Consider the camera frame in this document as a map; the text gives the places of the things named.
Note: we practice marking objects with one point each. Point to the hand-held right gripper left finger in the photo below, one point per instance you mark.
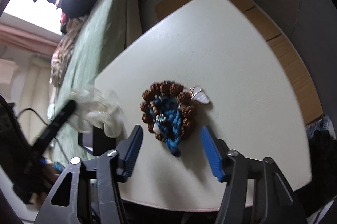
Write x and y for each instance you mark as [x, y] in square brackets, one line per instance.
[131, 154]

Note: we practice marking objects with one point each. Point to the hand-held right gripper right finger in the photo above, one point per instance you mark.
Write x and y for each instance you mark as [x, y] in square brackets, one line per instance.
[212, 155]

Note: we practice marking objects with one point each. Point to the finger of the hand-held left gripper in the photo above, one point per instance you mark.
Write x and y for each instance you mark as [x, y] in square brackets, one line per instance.
[101, 141]
[56, 122]

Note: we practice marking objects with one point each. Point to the clear plastic bag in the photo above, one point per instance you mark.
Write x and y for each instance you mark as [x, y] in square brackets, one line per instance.
[101, 110]

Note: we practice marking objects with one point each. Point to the blue bead strand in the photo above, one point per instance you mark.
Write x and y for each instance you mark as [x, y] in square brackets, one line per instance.
[172, 114]

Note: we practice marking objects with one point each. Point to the white butterfly pendant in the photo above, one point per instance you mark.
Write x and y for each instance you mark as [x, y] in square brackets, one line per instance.
[201, 98]

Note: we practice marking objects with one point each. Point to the brown patterned blanket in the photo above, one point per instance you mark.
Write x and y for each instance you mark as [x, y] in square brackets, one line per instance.
[64, 55]

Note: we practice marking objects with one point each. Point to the dark cloth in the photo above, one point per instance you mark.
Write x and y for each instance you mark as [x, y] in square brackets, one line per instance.
[322, 150]

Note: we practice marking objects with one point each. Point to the cream leather mat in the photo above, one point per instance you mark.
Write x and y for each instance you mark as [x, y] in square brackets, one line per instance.
[210, 42]

